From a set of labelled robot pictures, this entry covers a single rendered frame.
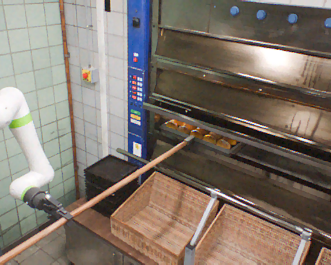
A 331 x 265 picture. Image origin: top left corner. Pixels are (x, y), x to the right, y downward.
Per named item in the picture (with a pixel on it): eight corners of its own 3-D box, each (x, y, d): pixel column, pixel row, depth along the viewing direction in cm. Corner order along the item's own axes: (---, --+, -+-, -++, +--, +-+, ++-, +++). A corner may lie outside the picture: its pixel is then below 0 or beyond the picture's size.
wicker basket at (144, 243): (154, 199, 271) (155, 170, 259) (216, 232, 242) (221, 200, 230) (109, 233, 236) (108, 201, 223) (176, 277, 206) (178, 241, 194)
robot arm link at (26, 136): (3, 126, 169) (16, 130, 162) (24, 116, 176) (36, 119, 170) (32, 186, 185) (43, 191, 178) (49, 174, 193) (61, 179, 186)
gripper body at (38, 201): (45, 189, 168) (56, 197, 164) (46, 203, 172) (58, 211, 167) (30, 197, 163) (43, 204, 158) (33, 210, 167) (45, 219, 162)
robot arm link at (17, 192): (8, 199, 177) (1, 182, 171) (29, 184, 185) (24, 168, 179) (25, 210, 170) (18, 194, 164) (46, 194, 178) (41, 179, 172)
